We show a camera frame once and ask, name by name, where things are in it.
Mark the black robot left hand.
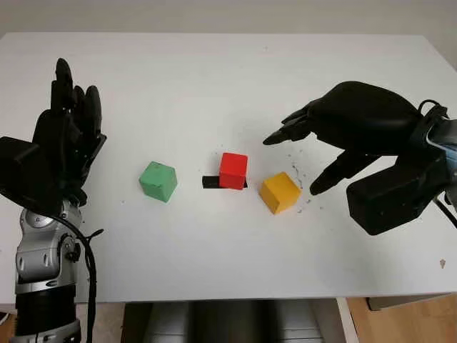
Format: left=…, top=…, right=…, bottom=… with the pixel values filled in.
left=32, top=56, right=108, bottom=208

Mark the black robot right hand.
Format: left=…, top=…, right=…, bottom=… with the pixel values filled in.
left=262, top=81, right=426, bottom=197

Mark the green cube block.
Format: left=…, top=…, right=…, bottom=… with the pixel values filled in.
left=139, top=161, right=179, bottom=204

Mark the yellow cube block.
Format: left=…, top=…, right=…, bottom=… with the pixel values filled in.
left=259, top=171, right=303, bottom=216

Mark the red cube block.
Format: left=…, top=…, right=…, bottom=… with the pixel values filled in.
left=219, top=152, right=249, bottom=190

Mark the black tape strip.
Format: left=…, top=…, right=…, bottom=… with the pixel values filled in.
left=201, top=175, right=250, bottom=189

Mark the white table leg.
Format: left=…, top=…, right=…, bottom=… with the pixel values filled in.
left=335, top=298, right=362, bottom=343

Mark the grey robot lower body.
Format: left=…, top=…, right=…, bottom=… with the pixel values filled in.
left=123, top=302, right=338, bottom=343

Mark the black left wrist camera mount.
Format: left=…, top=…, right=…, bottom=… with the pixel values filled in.
left=0, top=135, right=64, bottom=215

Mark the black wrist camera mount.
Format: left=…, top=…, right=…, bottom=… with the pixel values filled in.
left=346, top=117, right=451, bottom=237
left=0, top=135, right=64, bottom=215

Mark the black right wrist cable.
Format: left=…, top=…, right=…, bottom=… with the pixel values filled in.
left=416, top=99, right=457, bottom=229

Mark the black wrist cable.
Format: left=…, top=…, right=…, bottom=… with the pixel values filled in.
left=416, top=99, right=457, bottom=229
left=53, top=214, right=105, bottom=343

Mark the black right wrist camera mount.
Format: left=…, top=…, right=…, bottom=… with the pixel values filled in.
left=346, top=117, right=451, bottom=237

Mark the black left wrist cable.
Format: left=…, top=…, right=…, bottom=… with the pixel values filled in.
left=53, top=214, right=105, bottom=343

